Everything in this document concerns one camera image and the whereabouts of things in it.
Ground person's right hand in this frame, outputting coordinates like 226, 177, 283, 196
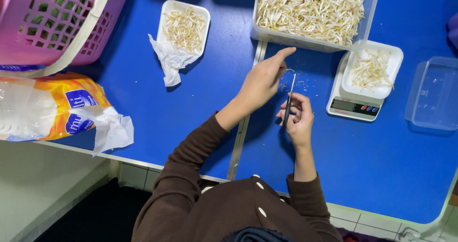
276, 93, 315, 147

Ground person's left hand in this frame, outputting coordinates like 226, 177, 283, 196
237, 47, 297, 109

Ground black-handled small knife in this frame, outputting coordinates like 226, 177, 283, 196
282, 73, 297, 128

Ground scattered bean sprout trimmings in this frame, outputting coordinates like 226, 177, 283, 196
278, 68, 320, 93

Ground white digital kitchen scale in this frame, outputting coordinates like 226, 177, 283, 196
326, 51, 385, 122

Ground small heap of bean sprouts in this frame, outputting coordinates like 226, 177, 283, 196
351, 50, 395, 92
162, 7, 206, 53

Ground large heap of bean sprouts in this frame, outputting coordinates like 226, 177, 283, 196
255, 0, 369, 46

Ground crumpled white tissue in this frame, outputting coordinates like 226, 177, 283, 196
148, 34, 200, 88

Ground white foam tray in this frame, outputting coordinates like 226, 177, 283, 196
156, 0, 211, 57
341, 40, 404, 100

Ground person's brown buttoned sweater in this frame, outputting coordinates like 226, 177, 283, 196
131, 111, 344, 242

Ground large clear plastic tub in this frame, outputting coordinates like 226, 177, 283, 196
250, 0, 383, 53

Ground empty clear plastic container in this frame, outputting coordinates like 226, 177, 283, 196
404, 56, 458, 131

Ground purple cloth item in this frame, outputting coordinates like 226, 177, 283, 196
447, 12, 458, 49

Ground orange tissue pack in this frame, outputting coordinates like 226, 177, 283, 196
0, 71, 135, 157

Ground pink plastic basket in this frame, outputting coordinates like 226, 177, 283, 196
0, 0, 133, 79

